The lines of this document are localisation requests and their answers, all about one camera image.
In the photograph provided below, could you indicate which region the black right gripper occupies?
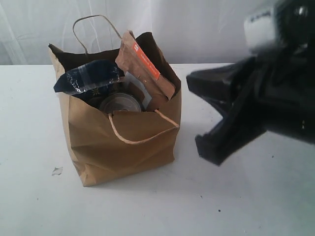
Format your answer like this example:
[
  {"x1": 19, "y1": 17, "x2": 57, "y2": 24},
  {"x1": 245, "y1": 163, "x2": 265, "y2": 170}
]
[{"x1": 187, "y1": 0, "x2": 315, "y2": 166}]

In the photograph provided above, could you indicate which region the brown kraft pouch orange label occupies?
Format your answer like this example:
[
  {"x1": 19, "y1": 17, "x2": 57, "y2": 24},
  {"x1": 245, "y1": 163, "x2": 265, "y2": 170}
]
[{"x1": 115, "y1": 30, "x2": 176, "y2": 111}]

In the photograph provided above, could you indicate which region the brown paper bag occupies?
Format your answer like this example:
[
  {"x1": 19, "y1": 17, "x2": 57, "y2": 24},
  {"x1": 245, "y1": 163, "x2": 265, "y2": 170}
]
[{"x1": 48, "y1": 14, "x2": 182, "y2": 187}]

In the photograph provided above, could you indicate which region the spaghetti pasta packet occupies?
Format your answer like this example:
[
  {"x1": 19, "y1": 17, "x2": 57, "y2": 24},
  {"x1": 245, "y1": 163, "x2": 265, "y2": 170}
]
[{"x1": 54, "y1": 60, "x2": 125, "y2": 101}]

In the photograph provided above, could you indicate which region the clear plastic scrap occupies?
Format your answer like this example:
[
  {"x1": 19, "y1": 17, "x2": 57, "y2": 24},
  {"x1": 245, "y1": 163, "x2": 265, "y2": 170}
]
[{"x1": 52, "y1": 167, "x2": 63, "y2": 176}]

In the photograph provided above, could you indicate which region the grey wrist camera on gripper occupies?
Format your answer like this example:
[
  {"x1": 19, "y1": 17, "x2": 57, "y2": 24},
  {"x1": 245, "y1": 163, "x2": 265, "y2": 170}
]
[{"x1": 244, "y1": 5, "x2": 278, "y2": 54}]

